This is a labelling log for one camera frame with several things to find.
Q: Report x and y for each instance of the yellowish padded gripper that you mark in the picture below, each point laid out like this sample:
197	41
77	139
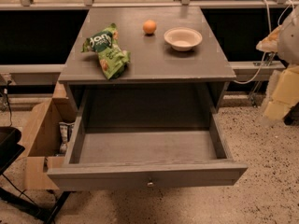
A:
290	44

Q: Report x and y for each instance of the grey top drawer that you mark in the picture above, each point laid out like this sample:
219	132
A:
124	138

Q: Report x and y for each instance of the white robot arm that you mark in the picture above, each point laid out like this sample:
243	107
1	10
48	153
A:
282	93

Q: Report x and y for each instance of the grey wooden drawer cabinet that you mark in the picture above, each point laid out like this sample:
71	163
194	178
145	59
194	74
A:
151	58

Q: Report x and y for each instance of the white bowl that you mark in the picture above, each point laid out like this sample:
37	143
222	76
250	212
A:
182	38

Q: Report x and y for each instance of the orange fruit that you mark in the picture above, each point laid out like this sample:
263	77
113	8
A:
149	27

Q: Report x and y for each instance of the green chip bag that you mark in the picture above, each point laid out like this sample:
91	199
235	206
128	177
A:
112	58

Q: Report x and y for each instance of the snack bag in box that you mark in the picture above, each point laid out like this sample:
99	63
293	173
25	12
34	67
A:
66	130

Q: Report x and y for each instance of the cardboard box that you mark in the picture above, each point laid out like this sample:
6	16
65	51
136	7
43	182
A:
41	138

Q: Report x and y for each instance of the black stand left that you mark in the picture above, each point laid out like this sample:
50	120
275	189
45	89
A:
12	191

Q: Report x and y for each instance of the metal railing frame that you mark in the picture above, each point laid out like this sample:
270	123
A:
149	0

